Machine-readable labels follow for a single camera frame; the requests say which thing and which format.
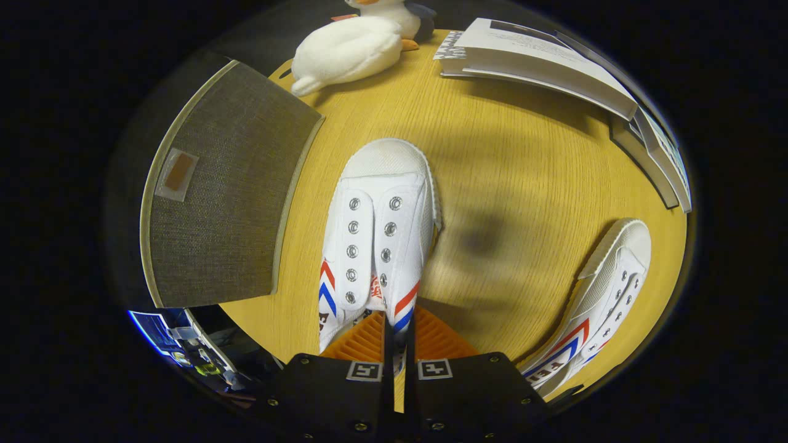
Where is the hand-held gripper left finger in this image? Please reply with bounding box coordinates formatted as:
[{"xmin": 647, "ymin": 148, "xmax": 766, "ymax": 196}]
[{"xmin": 254, "ymin": 309, "xmax": 395, "ymax": 443}]

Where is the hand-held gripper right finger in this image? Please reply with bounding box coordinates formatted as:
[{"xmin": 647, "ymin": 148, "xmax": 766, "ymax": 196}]
[{"xmin": 404, "ymin": 306, "xmax": 553, "ymax": 443}]

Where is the white shoe striped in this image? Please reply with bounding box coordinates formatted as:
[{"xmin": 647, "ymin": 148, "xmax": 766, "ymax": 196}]
[
  {"xmin": 517, "ymin": 218, "xmax": 652, "ymax": 399},
  {"xmin": 318, "ymin": 138, "xmax": 443, "ymax": 376}
]

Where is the grey fabric storage box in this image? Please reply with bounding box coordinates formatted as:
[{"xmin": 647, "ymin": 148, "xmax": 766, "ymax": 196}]
[{"xmin": 140, "ymin": 60, "xmax": 325, "ymax": 309}]

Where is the white plastic object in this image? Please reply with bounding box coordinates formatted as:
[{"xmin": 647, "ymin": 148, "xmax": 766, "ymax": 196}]
[{"xmin": 182, "ymin": 308, "xmax": 238, "ymax": 377}]

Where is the blue screen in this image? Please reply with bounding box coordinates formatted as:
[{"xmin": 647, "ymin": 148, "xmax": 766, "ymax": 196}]
[{"xmin": 128, "ymin": 309, "xmax": 185, "ymax": 370}]

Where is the white duck plush toy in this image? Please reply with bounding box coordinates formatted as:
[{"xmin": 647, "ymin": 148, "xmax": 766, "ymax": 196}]
[{"xmin": 291, "ymin": 15, "xmax": 404, "ymax": 97}]

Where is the white book portrait cover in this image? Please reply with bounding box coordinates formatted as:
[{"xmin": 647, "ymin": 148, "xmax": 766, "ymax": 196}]
[{"xmin": 434, "ymin": 17, "xmax": 638, "ymax": 121}]

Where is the book blue photo cover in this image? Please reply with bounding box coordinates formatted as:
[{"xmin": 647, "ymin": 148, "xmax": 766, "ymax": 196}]
[{"xmin": 631, "ymin": 105, "xmax": 693, "ymax": 214}]

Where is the blue penguin plush toy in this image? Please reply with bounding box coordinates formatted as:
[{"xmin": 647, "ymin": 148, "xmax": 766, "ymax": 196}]
[{"xmin": 332, "ymin": 0, "xmax": 438, "ymax": 51}]

